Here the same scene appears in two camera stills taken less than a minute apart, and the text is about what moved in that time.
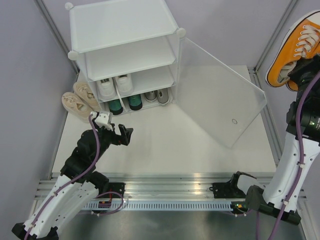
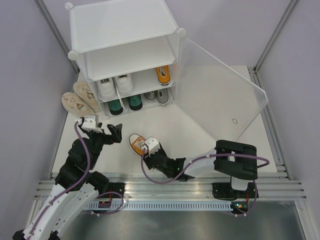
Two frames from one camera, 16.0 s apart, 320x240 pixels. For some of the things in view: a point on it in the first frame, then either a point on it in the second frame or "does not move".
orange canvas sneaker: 301,41 → 163,75
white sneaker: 125,84 does not move
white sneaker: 106,89 does not move
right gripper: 304,65 → 147,158
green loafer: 135,102 does not move
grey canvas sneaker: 163,96 does not move
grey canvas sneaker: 151,96 does not move
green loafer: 115,106 does not move
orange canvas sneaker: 293,85 → 137,142
